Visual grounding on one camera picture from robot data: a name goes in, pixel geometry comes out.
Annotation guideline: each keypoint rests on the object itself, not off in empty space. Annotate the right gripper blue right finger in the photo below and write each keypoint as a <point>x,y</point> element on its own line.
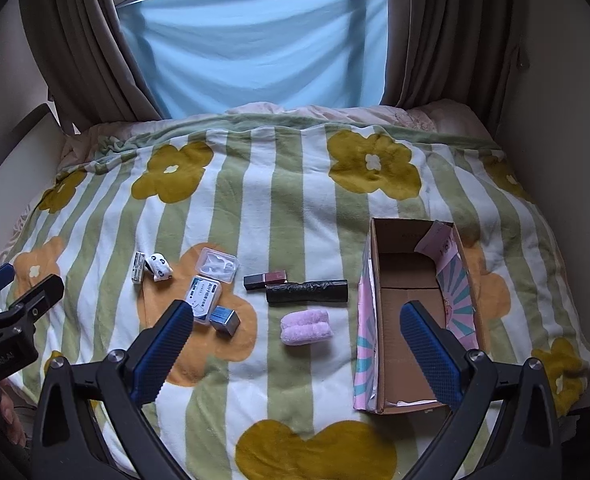
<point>525,440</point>

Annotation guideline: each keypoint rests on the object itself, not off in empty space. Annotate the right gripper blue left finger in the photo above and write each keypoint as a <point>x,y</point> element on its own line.
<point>67,440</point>

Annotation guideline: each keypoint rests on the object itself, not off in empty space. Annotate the printed tissue pack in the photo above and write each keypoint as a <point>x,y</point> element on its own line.
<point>138,265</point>

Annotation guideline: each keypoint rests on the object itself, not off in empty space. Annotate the white panda sock roll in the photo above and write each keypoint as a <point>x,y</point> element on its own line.
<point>158,267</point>

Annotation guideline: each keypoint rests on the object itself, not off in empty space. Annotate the blue labelled floss pick box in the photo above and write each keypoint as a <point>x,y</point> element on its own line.
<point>202,296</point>

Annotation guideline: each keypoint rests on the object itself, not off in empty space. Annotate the clear floss pick case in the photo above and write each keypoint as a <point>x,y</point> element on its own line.
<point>217,265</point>

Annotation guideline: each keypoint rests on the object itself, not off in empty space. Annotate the small blue silver box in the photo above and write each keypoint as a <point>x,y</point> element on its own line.
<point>224,320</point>

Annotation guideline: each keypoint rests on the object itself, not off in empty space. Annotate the dark red lipstick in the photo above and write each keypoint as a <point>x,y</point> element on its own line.
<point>262,280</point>

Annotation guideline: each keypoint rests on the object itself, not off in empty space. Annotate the black bag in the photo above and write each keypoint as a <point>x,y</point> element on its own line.
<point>324,292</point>

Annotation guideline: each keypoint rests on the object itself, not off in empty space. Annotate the pink fluffy socks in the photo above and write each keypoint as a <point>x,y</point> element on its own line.
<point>305,327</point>

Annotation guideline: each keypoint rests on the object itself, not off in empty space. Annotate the person's left hand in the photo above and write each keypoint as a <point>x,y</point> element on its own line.
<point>12,423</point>

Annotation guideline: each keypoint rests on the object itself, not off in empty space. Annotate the white headboard panel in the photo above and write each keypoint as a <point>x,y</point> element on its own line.
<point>29,159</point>

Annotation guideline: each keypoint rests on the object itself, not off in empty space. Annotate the cardboard box pink patterned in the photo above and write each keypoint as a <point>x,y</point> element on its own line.
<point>405,260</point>

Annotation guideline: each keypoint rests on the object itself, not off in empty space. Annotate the floral striped blanket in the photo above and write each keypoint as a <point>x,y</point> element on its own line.
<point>295,241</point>

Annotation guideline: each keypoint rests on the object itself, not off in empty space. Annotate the left brown curtain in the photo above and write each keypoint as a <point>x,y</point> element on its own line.
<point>82,54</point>

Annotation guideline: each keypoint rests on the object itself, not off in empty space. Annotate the brown curtain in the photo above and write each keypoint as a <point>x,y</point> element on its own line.
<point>462,50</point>
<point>82,54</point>

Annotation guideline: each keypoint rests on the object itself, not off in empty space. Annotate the light blue sheet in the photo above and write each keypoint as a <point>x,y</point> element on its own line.
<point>206,56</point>

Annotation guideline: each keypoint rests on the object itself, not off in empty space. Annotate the right brown curtain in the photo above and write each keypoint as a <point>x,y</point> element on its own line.
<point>462,50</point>

